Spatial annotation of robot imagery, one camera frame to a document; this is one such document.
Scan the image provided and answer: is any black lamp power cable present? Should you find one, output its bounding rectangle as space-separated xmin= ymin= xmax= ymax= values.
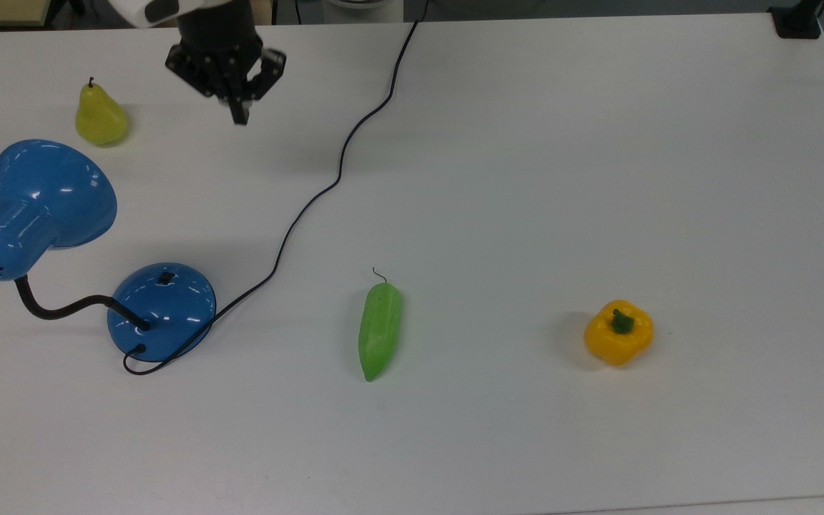
xmin=122 ymin=0 xmax=431 ymax=377

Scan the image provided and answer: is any green cucumber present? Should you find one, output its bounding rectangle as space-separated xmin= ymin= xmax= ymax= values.
xmin=358 ymin=267 xmax=403 ymax=383

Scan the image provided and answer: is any yellow-green pear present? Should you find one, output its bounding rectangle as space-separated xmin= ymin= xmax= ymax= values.
xmin=74 ymin=77 xmax=129 ymax=148

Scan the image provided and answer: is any blue desk lamp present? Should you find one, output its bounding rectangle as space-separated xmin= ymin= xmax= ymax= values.
xmin=0 ymin=139 xmax=217 ymax=363

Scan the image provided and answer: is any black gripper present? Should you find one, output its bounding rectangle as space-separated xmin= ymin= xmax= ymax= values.
xmin=165 ymin=0 xmax=288 ymax=127

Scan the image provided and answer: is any yellow bell pepper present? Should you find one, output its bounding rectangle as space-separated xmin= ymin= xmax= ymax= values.
xmin=583 ymin=299 xmax=654 ymax=368

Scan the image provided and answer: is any black table clamp mount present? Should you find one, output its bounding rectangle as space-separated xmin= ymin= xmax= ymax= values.
xmin=768 ymin=0 xmax=824 ymax=40

